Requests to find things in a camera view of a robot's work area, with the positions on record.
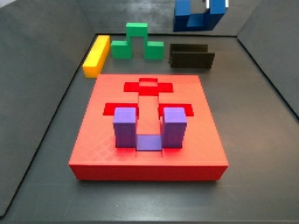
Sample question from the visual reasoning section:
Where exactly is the green stepped block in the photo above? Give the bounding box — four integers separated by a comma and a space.
110, 23, 164, 60

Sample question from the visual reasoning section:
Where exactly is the blue U-shaped block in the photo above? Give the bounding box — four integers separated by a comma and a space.
172, 0, 226, 32

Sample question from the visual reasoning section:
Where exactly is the red base fixture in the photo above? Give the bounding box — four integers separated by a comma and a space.
69, 74, 229, 181

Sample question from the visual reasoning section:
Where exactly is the yellow long block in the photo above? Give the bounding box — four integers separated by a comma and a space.
81, 35, 109, 78

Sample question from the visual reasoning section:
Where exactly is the purple U-shaped block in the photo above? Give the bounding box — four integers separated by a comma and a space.
113, 107, 186, 151

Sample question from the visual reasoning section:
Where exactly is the black angle fixture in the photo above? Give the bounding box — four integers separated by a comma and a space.
169, 44, 214, 69

